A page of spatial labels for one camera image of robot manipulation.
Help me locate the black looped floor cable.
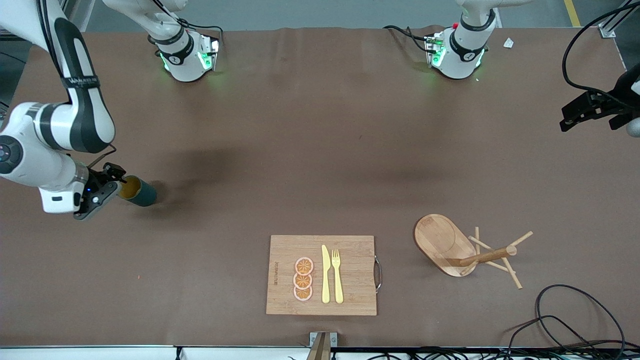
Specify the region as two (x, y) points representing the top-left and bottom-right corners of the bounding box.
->
(502, 314), (601, 360)
(535, 284), (627, 353)

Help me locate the wooden cup rack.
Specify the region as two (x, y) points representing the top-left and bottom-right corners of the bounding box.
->
(413, 214), (534, 290)

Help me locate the yellow plastic knife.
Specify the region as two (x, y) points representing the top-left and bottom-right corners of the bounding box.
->
(321, 244), (331, 304)

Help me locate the brown table cover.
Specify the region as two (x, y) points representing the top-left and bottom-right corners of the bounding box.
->
(0, 26), (640, 348)

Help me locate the black base cable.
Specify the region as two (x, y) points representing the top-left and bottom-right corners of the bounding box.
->
(177, 17), (224, 37)
(382, 24), (431, 53)

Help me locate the white table edge rail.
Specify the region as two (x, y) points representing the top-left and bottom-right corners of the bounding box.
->
(0, 345), (640, 360)

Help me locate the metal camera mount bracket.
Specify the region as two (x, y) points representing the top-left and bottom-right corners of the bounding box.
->
(309, 331), (339, 360)

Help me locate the black right base cable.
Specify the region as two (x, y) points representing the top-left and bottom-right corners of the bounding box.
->
(177, 17), (224, 37)

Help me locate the dark teal cup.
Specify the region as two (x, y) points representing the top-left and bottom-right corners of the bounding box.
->
(118, 175), (158, 208)

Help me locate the yellow plastic fork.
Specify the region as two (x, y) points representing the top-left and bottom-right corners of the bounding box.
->
(331, 249), (345, 305)

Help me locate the black left base cable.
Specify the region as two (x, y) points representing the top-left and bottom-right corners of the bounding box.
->
(382, 24), (431, 53)

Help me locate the bamboo cutting board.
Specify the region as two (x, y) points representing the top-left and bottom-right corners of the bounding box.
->
(265, 235), (383, 317)

